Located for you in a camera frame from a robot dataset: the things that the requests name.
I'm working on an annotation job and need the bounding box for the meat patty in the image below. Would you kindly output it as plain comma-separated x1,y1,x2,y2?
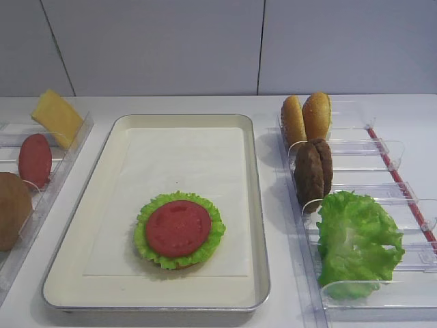
311,138,333,196
294,139,326,214

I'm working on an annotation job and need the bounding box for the lettuce leaf on tray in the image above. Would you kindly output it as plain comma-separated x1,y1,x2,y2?
133,191,226,270

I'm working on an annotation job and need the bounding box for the tomato slice on tray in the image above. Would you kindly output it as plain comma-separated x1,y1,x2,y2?
145,200,212,258

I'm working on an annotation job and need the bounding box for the bottom bun under lettuce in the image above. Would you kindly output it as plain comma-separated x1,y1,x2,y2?
159,258,202,270

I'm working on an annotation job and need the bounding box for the lettuce leaf in rack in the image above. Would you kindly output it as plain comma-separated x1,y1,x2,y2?
317,191,405,300

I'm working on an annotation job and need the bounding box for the yellow cheese slice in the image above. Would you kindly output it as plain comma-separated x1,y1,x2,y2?
31,89,83,150

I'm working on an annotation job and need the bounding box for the tomato slice in rack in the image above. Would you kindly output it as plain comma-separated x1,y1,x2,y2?
18,134,52,189

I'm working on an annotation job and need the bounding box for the white parchment paper sheet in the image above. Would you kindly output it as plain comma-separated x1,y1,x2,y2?
85,128,251,277

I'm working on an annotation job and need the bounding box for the clear right acrylic rack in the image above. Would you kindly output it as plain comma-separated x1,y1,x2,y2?
274,102,436,327

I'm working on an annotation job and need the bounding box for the clear acrylic rack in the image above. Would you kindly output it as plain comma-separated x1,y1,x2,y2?
1,112,94,301
274,102,436,327

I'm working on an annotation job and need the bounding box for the metal baking tray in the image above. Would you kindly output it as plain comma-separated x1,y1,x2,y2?
42,114,270,312

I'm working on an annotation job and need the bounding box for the brown bun in left rack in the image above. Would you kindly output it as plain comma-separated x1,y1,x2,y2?
0,172,32,251

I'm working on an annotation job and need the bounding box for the clear left acrylic rack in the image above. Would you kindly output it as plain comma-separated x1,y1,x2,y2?
1,112,94,301

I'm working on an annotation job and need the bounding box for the red rail strip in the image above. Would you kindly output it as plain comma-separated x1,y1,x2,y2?
366,127,436,254

